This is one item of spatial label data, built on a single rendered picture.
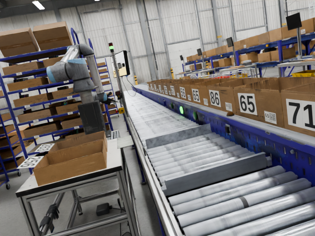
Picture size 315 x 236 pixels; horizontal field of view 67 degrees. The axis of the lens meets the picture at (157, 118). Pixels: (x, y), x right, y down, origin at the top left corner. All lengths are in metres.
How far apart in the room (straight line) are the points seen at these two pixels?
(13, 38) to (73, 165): 2.34
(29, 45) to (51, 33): 0.32
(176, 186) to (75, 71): 1.44
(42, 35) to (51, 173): 2.23
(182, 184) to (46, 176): 0.77
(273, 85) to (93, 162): 1.14
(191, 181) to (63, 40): 2.71
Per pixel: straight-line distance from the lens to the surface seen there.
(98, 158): 1.40
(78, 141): 2.00
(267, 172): 1.08
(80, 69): 2.15
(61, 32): 3.34
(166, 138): 1.59
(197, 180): 1.06
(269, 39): 8.85
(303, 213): 0.86
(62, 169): 1.44
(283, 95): 1.10
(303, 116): 1.04
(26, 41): 3.46
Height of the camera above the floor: 1.23
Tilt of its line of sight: 11 degrees down
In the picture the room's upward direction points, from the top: 12 degrees counter-clockwise
